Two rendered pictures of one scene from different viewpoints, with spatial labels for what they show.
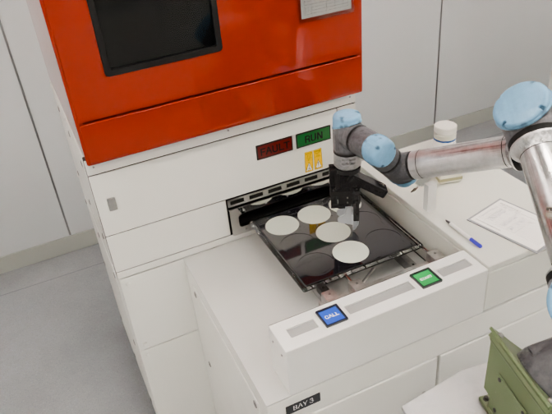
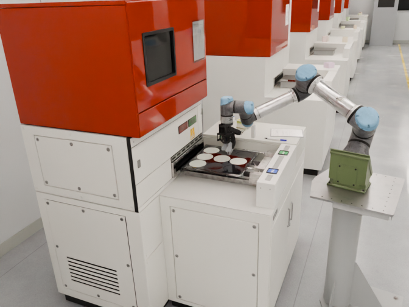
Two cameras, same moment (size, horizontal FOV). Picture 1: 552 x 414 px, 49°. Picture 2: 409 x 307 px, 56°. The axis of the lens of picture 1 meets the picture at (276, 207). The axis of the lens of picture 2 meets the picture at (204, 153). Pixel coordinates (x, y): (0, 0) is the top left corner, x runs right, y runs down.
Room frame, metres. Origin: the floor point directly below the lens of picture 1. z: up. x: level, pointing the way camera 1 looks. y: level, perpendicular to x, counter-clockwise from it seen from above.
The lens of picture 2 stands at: (-0.03, 1.42, 1.83)
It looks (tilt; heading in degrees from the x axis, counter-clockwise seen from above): 23 degrees down; 316
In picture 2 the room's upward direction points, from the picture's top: 2 degrees counter-clockwise
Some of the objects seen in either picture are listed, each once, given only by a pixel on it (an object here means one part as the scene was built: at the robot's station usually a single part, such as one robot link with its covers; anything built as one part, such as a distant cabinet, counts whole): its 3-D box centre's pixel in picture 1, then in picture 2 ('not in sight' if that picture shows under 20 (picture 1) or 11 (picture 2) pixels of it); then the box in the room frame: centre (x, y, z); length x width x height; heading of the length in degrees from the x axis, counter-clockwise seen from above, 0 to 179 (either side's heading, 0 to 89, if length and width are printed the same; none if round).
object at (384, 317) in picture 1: (381, 318); (277, 173); (1.08, -0.23, 0.89); 0.55 x 0.09 x 0.14; 112
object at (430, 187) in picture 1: (426, 186); (251, 127); (1.43, -0.42, 1.03); 0.06 x 0.04 x 0.13; 22
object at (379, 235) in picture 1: (331, 232); (221, 159); (1.44, -0.15, 0.90); 0.34 x 0.34 x 0.01; 22
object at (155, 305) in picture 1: (223, 276); (133, 226); (1.89, 0.23, 0.41); 0.82 x 0.71 x 0.82; 112
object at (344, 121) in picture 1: (347, 132); (227, 106); (1.43, -0.21, 1.22); 0.09 x 0.08 x 0.11; 28
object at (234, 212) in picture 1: (295, 201); (188, 156); (1.63, -0.06, 0.89); 0.44 x 0.02 x 0.10; 112
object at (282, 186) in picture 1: (292, 183); (187, 146); (1.63, -0.06, 0.96); 0.44 x 0.01 x 0.02; 112
